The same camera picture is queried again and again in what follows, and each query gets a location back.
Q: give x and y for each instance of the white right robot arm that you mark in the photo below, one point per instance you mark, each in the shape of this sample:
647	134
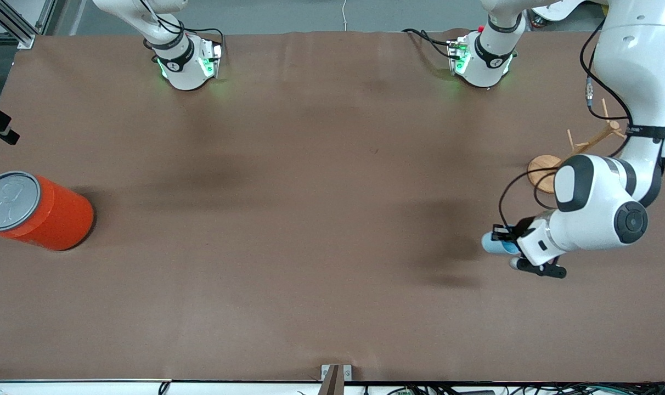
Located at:
184	66

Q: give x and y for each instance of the light blue cup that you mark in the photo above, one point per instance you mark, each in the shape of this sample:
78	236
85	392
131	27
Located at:
497	247

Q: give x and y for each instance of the brown table cover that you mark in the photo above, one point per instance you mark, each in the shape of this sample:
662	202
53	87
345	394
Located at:
332	285

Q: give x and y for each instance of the orange can with grey lid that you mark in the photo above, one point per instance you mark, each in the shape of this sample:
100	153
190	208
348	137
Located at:
58	214

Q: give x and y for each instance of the wooden cup stand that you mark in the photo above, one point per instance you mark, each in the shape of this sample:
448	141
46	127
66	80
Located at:
541	164

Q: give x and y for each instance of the aluminium frame post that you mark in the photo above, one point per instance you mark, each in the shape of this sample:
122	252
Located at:
14	22

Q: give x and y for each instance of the metal bracket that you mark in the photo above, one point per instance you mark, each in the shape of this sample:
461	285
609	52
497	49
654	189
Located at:
336	378

